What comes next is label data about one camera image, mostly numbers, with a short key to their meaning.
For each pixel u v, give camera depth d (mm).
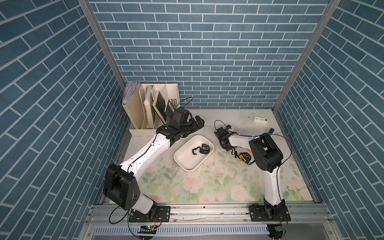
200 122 724
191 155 950
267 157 558
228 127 937
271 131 983
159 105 1001
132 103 867
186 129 667
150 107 911
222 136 771
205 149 951
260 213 736
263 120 1118
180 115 598
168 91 1046
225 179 862
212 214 754
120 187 412
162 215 732
